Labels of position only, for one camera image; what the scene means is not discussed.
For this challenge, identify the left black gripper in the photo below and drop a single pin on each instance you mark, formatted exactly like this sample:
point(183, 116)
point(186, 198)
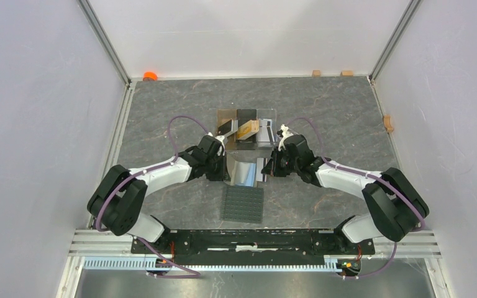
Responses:
point(222, 176)

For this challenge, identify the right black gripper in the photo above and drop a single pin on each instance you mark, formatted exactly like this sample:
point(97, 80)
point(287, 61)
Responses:
point(274, 164)

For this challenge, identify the white blue credit card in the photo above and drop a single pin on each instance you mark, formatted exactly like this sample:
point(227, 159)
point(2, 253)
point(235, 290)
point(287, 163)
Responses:
point(260, 177)

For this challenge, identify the grey blue card holder wallet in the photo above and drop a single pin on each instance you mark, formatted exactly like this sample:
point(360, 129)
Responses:
point(241, 169)

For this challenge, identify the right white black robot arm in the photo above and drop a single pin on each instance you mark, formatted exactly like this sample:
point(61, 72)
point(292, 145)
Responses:
point(395, 208)

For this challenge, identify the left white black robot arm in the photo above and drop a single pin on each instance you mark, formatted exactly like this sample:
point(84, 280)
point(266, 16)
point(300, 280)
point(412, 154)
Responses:
point(117, 201)

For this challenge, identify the clear card stand tray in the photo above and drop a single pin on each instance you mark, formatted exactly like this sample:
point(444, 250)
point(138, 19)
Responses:
point(267, 137)

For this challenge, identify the gold credit card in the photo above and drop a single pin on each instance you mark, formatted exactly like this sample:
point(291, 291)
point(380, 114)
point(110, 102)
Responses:
point(248, 130)

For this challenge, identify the dark grey studded baseplate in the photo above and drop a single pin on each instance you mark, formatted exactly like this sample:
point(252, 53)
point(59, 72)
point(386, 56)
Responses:
point(242, 204)

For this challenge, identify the orange round cap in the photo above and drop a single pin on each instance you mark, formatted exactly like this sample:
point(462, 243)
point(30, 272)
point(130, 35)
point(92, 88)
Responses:
point(149, 76)

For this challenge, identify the curved wooden piece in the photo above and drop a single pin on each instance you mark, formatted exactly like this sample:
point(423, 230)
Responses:
point(387, 122)

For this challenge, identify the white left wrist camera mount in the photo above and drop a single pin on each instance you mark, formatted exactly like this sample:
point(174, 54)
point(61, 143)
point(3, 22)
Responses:
point(222, 140)

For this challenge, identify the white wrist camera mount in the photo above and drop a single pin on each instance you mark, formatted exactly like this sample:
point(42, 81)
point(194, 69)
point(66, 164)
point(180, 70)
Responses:
point(284, 133)
point(222, 140)

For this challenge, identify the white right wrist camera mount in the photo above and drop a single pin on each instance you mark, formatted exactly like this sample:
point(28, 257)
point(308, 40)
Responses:
point(284, 133)

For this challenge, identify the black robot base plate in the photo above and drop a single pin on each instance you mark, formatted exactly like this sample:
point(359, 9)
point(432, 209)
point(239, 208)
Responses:
point(250, 247)

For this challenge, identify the slotted cable duct strip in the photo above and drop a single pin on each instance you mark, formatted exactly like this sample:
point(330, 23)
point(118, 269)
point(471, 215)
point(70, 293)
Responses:
point(153, 264)

